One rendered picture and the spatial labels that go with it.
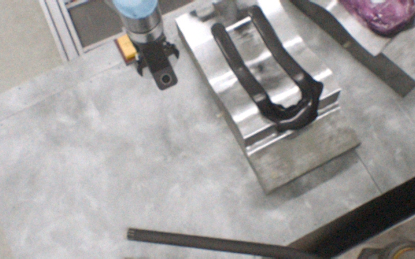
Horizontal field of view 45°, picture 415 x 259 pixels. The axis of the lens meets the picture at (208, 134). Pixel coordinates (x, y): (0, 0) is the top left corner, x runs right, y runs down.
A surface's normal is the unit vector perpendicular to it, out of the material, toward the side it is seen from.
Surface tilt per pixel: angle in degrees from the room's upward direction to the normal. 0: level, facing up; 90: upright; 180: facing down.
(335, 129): 0
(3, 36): 0
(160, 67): 30
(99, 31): 0
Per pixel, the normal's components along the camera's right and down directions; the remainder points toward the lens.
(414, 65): -0.04, -0.25
